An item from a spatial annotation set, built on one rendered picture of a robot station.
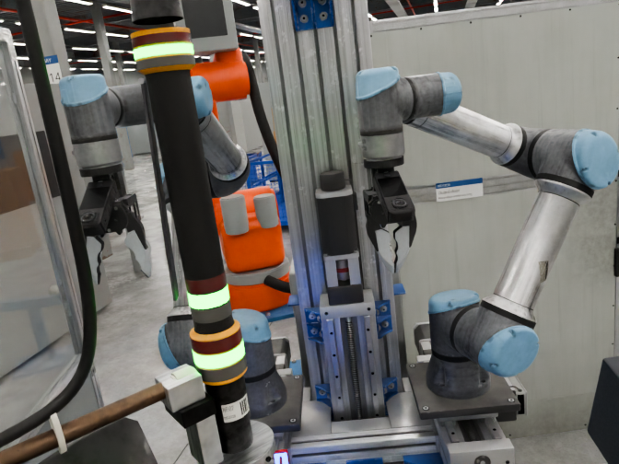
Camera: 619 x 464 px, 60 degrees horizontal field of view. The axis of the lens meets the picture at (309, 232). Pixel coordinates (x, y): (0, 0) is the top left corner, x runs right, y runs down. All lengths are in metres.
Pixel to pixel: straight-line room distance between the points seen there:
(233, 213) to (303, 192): 2.97
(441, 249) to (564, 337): 0.74
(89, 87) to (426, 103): 0.56
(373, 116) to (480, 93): 1.46
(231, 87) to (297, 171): 3.16
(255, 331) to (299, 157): 0.43
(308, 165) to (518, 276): 0.54
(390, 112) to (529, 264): 0.45
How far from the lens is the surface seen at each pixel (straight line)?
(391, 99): 0.93
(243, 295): 4.50
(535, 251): 1.18
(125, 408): 0.46
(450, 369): 1.31
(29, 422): 0.44
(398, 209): 0.87
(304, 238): 1.37
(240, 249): 4.41
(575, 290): 2.71
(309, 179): 1.32
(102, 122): 0.98
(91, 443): 0.63
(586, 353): 2.87
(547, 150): 1.24
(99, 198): 0.96
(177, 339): 1.31
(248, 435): 0.51
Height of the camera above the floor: 1.76
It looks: 15 degrees down
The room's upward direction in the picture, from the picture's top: 7 degrees counter-clockwise
